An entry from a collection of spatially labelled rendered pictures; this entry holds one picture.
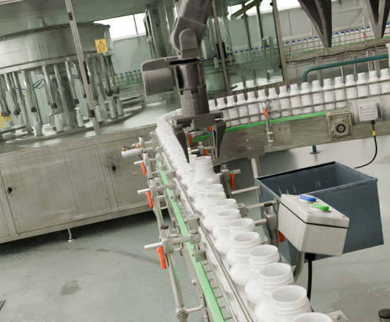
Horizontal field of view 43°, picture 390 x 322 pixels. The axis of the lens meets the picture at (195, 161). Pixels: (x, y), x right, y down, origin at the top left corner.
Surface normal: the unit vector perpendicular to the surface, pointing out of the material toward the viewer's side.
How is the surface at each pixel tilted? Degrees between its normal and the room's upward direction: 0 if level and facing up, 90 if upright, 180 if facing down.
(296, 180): 90
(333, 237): 90
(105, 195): 90
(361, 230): 90
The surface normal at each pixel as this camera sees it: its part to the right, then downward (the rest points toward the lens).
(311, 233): 0.14, 0.18
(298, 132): -0.17, 0.23
